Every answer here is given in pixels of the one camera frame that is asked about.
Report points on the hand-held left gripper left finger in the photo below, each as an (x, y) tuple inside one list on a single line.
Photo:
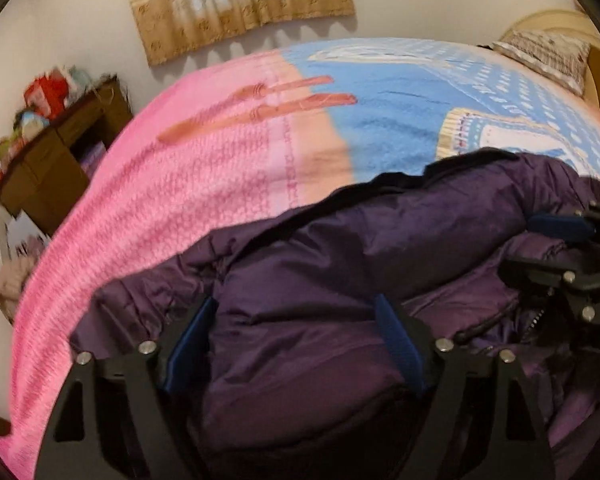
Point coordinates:
[(190, 345)]

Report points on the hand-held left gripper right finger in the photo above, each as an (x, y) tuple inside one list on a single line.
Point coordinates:
[(400, 345)]

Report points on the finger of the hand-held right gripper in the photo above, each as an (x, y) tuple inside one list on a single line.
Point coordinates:
[(560, 227), (535, 272)]

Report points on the purple quilted jacket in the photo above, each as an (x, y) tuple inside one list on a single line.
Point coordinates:
[(330, 285)]

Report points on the beige clothes pile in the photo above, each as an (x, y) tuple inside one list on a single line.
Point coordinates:
[(12, 285)]

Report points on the pink knitted blanket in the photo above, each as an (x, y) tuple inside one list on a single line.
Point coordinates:
[(155, 185)]

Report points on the patterned white pillow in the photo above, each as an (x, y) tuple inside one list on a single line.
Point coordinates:
[(545, 57)]

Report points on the blue polka dot bedsheet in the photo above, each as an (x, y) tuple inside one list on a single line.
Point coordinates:
[(430, 95)]

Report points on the white paper bag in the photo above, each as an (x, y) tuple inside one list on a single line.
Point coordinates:
[(20, 237)]

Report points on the cream wooden headboard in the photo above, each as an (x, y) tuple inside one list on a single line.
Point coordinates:
[(580, 25)]

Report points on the purple box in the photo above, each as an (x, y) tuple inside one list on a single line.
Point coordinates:
[(94, 160)]

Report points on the brown wooden desk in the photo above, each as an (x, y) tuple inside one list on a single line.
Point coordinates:
[(55, 170)]

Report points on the light blue bag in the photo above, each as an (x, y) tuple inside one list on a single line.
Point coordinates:
[(32, 122)]

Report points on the red gift bag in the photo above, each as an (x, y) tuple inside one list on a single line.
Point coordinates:
[(44, 94)]

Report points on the beige floral window curtain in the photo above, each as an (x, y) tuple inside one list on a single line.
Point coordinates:
[(240, 5)]

